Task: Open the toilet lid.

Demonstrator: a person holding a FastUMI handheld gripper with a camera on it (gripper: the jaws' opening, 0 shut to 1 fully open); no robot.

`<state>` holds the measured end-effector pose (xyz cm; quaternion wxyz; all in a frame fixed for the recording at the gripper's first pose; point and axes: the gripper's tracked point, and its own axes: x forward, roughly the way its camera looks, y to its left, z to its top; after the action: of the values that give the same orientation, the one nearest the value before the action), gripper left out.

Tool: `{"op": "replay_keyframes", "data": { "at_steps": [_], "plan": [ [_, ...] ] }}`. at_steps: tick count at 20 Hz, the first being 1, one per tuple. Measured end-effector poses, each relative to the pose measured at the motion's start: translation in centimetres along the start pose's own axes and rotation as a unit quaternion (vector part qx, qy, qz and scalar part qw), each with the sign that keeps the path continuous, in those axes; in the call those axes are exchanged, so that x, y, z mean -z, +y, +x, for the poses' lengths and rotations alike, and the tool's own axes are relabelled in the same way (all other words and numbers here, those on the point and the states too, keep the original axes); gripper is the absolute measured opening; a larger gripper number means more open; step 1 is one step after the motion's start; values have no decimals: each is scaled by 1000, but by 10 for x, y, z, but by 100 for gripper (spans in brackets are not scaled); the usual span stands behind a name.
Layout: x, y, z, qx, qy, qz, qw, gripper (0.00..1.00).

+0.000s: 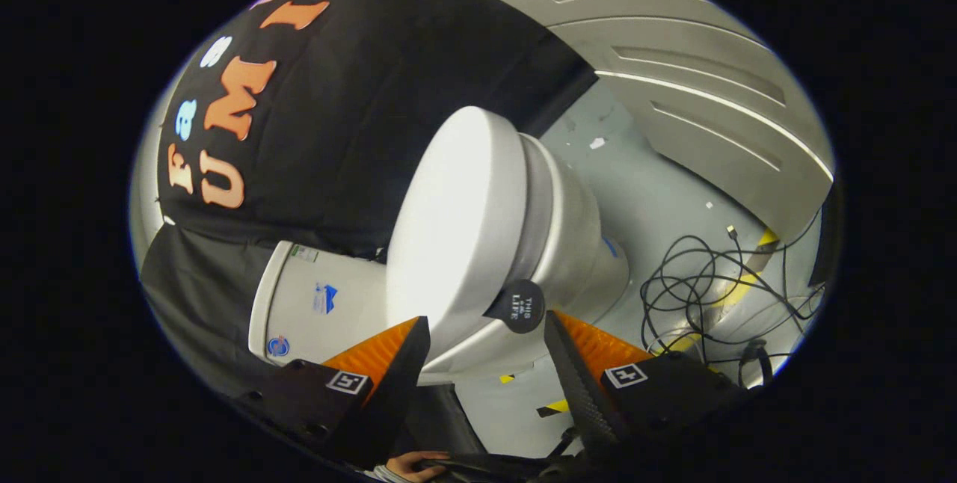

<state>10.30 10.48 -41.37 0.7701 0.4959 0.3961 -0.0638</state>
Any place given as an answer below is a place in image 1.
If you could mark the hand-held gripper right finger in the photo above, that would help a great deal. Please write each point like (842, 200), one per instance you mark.
(587, 401)

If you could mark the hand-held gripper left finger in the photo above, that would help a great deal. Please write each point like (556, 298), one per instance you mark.
(392, 393)

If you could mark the white toilet lid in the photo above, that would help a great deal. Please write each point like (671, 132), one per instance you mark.
(448, 229)

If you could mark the white ceramic toilet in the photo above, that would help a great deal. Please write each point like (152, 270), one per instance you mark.
(321, 296)

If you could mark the white toilet seat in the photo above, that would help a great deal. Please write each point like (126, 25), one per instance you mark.
(542, 199)

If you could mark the yellow black floor tape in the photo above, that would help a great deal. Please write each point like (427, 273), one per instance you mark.
(555, 407)
(766, 238)

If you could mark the black backdrop cloth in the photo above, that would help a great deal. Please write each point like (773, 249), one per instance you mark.
(336, 131)

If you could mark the white tub with grey panel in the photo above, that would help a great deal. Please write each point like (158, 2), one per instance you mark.
(673, 57)

